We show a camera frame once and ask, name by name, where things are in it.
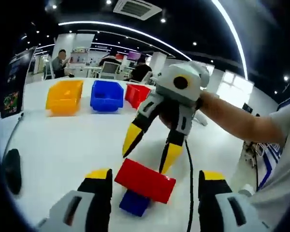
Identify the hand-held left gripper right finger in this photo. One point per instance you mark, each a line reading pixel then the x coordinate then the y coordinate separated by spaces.
pixel 217 210

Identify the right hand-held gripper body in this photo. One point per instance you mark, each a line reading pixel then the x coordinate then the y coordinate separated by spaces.
pixel 181 84

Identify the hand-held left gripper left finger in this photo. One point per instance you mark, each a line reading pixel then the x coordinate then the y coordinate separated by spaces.
pixel 91 207

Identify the red plastic bin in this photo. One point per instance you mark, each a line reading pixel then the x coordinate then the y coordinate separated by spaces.
pixel 136 95

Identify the blue plastic bin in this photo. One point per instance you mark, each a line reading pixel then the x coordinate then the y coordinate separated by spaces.
pixel 106 95

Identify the long blue toy block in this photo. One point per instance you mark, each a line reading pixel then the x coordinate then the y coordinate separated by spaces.
pixel 134 204

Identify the large red toy block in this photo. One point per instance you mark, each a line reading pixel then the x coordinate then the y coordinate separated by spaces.
pixel 145 180

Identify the yellow plastic bin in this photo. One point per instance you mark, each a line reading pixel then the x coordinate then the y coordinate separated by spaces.
pixel 64 96

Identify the person's right hand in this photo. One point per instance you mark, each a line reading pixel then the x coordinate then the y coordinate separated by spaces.
pixel 169 114

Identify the white mesh office chair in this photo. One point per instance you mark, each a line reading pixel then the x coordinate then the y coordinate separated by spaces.
pixel 109 70

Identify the white office desk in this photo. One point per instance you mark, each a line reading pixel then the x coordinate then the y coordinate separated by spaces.
pixel 83 71

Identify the black oval object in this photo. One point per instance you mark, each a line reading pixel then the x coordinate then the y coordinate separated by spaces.
pixel 12 171

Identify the ceiling air conditioner vent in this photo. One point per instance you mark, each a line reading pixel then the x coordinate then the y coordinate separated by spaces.
pixel 137 8

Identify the black computer monitor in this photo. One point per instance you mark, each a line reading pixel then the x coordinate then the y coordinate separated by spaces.
pixel 17 79

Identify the blue framed wall board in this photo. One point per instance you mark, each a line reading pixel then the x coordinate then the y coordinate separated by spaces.
pixel 270 154

